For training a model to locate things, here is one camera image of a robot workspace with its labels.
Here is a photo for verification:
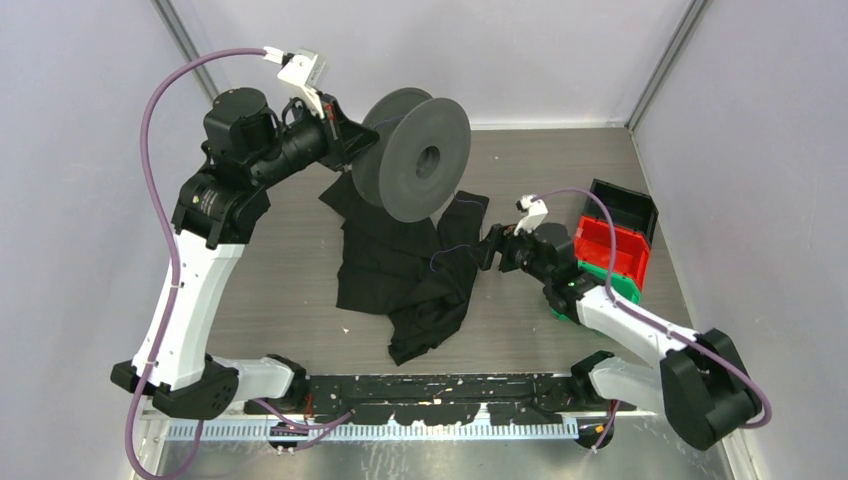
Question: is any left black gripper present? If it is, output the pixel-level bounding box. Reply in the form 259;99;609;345
248;88;378;189

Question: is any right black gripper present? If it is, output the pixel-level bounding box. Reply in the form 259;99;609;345
468;219;553;285

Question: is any thin purple wire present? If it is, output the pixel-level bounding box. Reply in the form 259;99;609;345
370;116;485;273

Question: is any grey plastic cable spool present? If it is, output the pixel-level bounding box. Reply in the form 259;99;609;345
351;87;471;223

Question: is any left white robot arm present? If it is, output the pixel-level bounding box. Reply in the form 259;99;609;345
110;88;379;420

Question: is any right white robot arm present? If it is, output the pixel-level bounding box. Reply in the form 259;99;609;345
472;223;771;450

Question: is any black cloth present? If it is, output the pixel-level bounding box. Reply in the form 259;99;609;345
319;173;489;365

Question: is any red plastic bin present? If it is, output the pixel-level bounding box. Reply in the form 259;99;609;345
574;215;651;291

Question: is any green plastic bin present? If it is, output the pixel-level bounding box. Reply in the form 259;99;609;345
549;260;642;321

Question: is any black plastic bin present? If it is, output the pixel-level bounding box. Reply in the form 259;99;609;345
590;178;659;246

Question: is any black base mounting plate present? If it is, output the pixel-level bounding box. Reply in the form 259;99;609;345
269;373;611;426

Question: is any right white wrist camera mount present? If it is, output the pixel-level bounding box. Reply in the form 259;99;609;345
514;195;548;236

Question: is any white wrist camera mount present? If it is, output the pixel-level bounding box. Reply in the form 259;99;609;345
514;195;548;236
262;46;326;119

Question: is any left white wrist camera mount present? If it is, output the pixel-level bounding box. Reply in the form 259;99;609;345
262;46;326;119

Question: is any white slotted cable duct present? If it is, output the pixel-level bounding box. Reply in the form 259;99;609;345
200;418;579;442

